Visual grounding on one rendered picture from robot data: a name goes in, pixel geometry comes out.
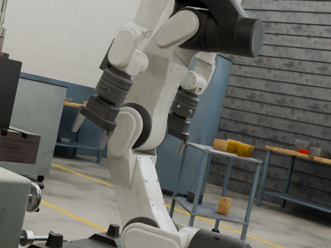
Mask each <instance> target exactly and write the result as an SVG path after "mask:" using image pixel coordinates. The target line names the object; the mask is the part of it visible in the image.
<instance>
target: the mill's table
mask: <svg viewBox="0 0 331 248"><path fill-rule="evenodd" d="M40 138H41V136H40V135H37V134H34V133H31V132H27V131H24V130H21V129H18V128H15V127H11V126H9V128H1V127H0V161H7V162H16V163H27V164H35V162H36V157H37V152H38V147H39V143H40Z"/></svg>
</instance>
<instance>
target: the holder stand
mask: <svg viewBox="0 0 331 248"><path fill-rule="evenodd" d="M21 67H22V62H20V61H16V60H12V59H9V54H7V53H4V52H0V127H1V128H9V125H10V120H11V115H12V110H13V106H14V101H15V96H16V92H17V87H18V82H19V77H20V72H21Z"/></svg>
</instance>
